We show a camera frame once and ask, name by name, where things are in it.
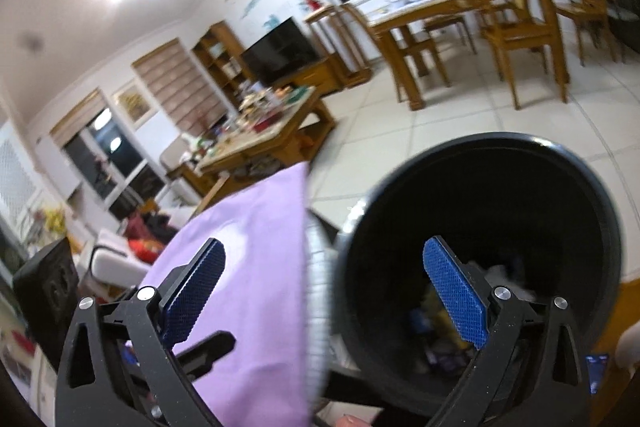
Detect framed sunflower painting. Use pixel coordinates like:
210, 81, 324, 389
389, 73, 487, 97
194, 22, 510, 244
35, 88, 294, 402
112, 78, 155, 128

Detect red cushion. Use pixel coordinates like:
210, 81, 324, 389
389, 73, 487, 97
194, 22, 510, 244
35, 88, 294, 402
126, 238, 167, 267

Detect white shelf unit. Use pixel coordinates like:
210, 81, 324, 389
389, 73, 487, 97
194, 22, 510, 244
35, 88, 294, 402
0, 207, 71, 408

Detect purple tablecloth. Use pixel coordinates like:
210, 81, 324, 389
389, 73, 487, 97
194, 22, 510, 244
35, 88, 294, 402
125, 162, 331, 427

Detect dark clothes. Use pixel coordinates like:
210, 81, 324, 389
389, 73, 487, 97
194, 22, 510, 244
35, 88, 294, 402
124, 211, 185, 244

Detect wooden armchair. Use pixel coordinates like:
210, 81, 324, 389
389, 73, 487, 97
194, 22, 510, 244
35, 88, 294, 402
159, 134, 213, 208

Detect black trash bin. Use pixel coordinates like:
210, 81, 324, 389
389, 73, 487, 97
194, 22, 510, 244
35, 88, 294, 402
334, 132, 627, 425

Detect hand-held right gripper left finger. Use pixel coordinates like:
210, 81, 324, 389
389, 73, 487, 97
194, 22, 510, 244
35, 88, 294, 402
54, 237, 227, 427

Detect black television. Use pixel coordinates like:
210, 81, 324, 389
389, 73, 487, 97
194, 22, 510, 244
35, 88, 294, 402
240, 17, 322, 86

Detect yellow flowers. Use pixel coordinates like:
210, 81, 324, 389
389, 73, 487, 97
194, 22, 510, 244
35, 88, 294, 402
40, 206, 68, 235

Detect wooden dining table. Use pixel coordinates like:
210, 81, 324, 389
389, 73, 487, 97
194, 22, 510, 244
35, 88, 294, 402
366, 0, 553, 112

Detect striped roller blind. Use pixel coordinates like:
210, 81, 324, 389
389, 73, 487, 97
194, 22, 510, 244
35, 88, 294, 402
131, 38, 230, 136

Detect wooden coffee table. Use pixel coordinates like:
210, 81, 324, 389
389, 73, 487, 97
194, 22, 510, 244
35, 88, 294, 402
196, 86, 337, 188

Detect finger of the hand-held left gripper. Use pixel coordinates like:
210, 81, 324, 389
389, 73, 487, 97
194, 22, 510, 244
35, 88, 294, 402
175, 331, 237, 380

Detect wooden sofa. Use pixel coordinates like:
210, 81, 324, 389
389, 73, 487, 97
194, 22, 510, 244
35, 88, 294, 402
82, 161, 311, 293

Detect tall wooden plant stand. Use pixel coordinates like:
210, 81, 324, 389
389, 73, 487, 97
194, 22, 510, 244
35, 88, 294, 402
304, 3, 375, 88

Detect wooden bookshelf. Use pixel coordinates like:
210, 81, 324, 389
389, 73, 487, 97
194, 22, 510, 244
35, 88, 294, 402
191, 21, 257, 100

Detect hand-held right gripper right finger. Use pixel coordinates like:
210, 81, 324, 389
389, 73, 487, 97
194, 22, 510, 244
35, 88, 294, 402
423, 235, 592, 427

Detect large window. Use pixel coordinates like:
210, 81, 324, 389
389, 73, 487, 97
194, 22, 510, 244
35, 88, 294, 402
49, 89, 168, 222

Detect white lattice panel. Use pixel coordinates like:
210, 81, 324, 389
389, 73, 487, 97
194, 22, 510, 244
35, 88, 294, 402
0, 119, 41, 218

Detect assorted coffee table clutter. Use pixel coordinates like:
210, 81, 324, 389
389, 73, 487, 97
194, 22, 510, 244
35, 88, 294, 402
200, 84, 313, 148

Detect wooden television stand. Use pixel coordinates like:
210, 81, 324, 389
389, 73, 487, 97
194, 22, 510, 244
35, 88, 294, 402
272, 56, 347, 96

